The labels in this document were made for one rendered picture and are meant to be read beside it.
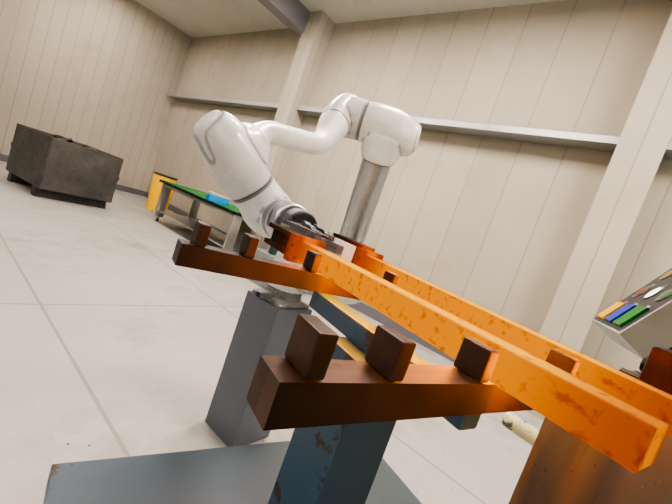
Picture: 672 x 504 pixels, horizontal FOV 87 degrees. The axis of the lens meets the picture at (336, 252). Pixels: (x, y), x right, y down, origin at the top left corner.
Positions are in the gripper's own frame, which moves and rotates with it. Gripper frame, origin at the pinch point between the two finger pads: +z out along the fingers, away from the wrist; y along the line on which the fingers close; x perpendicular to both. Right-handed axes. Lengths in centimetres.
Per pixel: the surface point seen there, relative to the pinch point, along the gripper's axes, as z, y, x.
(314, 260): 12.8, 14.4, -0.3
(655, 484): 38.7, -15.2, -9.6
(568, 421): 38.0, 13.5, -0.9
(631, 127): -83, -292, 147
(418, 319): 27.1, 13.4, -0.3
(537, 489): 30.3, -14.9, -17.9
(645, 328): 21, -75, 4
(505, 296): -133, -307, -15
